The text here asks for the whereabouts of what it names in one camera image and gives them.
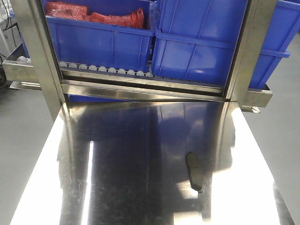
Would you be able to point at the blue bin with red bags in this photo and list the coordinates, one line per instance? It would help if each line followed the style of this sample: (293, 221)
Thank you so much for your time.
(101, 44)

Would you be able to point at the middle blue plastic bin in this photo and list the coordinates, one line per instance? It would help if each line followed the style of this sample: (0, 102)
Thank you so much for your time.
(196, 39)

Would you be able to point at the blue plastic bin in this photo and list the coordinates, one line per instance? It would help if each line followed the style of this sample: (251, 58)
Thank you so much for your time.
(196, 39)
(283, 28)

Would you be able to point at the right red foam bag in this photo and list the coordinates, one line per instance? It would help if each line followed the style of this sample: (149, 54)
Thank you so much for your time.
(134, 20)

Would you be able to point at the red foam bag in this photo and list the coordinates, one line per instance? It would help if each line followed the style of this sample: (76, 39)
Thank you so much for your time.
(67, 10)
(134, 20)

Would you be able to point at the white roller track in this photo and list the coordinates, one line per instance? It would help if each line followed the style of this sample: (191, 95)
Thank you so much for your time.
(104, 69)

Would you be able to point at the left red foam bag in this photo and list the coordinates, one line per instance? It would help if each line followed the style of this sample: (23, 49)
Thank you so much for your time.
(67, 10)

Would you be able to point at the right blue plastic bin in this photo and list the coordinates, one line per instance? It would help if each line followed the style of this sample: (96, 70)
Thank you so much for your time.
(283, 28)

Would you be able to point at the stainless steel rack frame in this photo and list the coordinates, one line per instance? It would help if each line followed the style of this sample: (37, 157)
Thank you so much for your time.
(56, 84)

